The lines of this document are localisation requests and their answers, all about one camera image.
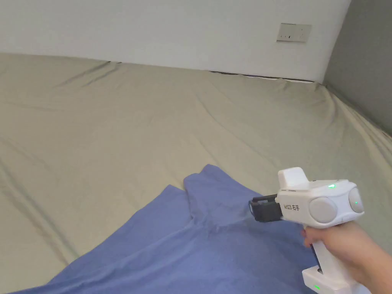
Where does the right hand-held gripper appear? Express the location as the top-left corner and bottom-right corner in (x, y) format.
(248, 167), (365, 294)

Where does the white wall socket panel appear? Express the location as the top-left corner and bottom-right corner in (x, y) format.
(276, 23), (313, 43)

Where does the person's right forearm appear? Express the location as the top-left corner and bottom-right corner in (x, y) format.
(366, 249), (392, 294)

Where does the blue garment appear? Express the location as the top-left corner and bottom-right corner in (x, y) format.
(6, 163), (322, 294)

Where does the person's right hand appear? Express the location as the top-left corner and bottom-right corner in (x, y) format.
(301, 222), (389, 284)

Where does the bed with beige sheet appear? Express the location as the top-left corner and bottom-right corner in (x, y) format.
(0, 52), (392, 294)

